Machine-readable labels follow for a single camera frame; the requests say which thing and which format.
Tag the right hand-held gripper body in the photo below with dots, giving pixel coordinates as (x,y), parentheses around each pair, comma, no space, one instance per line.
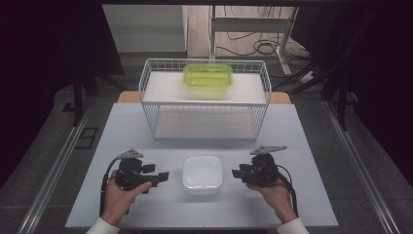
(264,169)

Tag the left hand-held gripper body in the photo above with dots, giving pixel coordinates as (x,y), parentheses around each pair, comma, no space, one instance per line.
(130,177)

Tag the white plastic food container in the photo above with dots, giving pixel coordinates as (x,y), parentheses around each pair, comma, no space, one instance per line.
(202,175)

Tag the green plastic food container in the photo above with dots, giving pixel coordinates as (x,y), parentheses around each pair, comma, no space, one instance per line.
(207,76)

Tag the person's left hand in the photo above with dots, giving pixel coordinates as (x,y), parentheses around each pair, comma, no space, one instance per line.
(118,201)

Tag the person's right hand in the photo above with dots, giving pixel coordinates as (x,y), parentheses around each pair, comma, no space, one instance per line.
(276,198)

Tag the black metal stand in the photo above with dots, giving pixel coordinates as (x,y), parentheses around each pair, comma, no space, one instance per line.
(341,97)
(78,94)

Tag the white power strip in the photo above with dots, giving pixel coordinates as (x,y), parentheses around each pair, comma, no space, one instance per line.
(307,78)

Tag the white cabinet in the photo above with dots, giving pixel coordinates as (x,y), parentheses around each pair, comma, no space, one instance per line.
(146,29)

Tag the metal floor rail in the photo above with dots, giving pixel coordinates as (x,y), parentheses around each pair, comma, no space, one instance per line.
(52,172)
(363,169)

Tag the white metal desk frame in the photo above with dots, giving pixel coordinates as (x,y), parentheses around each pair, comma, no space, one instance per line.
(250,24)

